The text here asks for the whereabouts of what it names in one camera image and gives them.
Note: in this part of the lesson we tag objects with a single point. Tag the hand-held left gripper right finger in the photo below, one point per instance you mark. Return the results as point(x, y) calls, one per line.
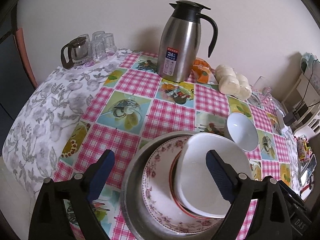
point(218, 175)

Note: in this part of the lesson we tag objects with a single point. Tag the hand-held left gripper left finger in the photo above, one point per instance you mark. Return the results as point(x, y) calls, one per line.
point(100, 177)

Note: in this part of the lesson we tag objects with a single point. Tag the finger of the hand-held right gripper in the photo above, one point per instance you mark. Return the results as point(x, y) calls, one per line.
point(291, 193)

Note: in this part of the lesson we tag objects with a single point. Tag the white square bowl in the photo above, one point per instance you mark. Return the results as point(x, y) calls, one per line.
point(195, 175)

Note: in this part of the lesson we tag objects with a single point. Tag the stainless steel round plate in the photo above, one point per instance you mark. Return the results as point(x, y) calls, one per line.
point(133, 192)

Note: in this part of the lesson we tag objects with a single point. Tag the strawberry print bowl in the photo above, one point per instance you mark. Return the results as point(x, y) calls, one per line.
point(173, 177)

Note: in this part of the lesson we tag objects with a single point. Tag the round plate pink floral rim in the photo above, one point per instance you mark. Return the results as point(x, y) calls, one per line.
point(160, 180)

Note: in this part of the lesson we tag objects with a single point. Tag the colourful snack packets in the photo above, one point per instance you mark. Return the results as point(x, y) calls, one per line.
point(302, 147)

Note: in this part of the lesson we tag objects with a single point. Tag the small white bowl floral outside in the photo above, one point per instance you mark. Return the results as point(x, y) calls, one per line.
point(242, 132)

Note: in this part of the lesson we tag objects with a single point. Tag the black power adapter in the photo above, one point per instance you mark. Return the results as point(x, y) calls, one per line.
point(290, 119)

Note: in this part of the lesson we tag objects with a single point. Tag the small white box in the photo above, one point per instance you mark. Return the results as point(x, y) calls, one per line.
point(280, 118)

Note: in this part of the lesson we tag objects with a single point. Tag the pink checked tablecloth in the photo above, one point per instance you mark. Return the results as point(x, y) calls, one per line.
point(162, 110)

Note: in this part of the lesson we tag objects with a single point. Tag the clear glass mug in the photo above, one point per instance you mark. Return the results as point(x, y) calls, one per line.
point(262, 97)

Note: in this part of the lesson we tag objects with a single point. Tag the grey floral cloth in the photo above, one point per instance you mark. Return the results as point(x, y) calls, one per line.
point(45, 105)

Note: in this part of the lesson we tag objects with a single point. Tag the bag of steamed buns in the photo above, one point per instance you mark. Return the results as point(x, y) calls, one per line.
point(230, 82)

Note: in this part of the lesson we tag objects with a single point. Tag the orange snack packet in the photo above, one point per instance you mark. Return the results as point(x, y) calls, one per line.
point(202, 72)

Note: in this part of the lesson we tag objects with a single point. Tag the white round tray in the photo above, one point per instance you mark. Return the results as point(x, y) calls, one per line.
point(110, 58)

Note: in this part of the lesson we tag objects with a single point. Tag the clear drinking glass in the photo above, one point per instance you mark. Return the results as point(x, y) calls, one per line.
point(98, 36)
point(97, 51)
point(110, 42)

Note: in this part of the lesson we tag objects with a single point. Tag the teal cloth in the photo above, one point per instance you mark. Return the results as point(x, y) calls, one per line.
point(308, 61)

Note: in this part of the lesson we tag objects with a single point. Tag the stainless steel thermos jug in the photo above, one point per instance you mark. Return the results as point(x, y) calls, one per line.
point(180, 42)

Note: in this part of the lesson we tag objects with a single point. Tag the salmon pink frame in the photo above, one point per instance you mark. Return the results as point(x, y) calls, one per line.
point(25, 57)

